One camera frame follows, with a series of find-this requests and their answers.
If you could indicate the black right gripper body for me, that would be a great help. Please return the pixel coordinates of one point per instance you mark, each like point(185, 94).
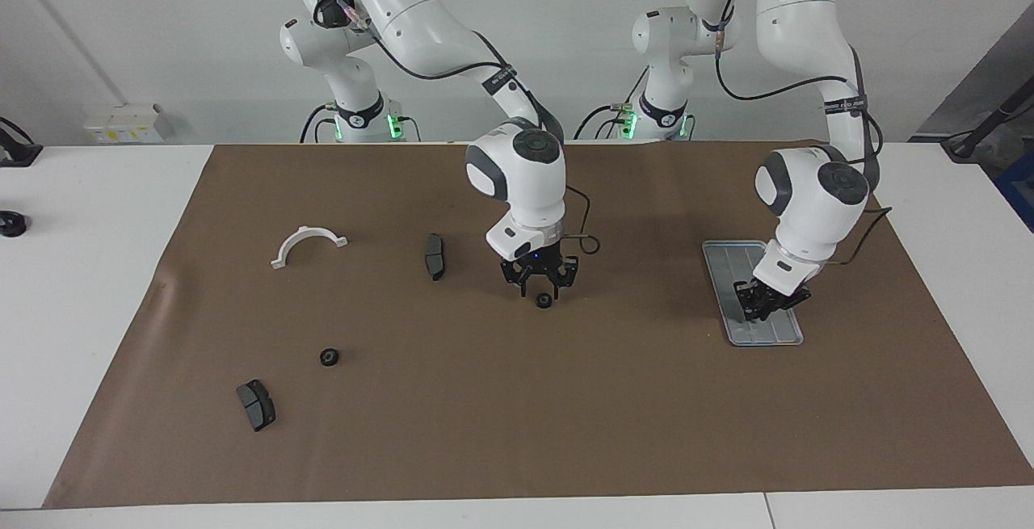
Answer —
point(537, 264)

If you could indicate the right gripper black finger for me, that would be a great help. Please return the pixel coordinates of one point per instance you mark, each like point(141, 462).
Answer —
point(525, 287)
point(558, 287)

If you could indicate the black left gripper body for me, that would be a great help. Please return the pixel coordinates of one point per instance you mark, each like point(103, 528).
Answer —
point(771, 296)

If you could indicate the large black bearing gear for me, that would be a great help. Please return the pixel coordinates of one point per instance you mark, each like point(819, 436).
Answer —
point(544, 301)
point(329, 357)

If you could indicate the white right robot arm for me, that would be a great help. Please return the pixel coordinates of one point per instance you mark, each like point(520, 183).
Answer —
point(525, 190)

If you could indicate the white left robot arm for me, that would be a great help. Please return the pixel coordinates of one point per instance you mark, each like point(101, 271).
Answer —
point(808, 206)

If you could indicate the silver metal tray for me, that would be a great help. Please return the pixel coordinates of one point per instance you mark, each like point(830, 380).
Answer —
point(723, 279)

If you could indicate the dark grey brake pad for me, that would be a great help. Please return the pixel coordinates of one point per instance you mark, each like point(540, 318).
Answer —
point(257, 406)
point(435, 257)

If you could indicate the brown paper table mat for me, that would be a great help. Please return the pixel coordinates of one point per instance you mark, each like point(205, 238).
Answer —
point(525, 400)

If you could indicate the blue crate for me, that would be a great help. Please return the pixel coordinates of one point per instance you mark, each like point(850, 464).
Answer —
point(1019, 190)

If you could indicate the black stand leg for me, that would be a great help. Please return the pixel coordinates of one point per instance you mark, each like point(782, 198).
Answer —
point(989, 121)

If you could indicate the black round knob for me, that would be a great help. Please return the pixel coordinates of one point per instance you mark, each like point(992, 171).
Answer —
point(11, 224)

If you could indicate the black table clamp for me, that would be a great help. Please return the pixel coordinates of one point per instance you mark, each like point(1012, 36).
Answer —
point(16, 153)

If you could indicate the white wall socket box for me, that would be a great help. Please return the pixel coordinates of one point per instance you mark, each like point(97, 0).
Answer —
point(125, 125)

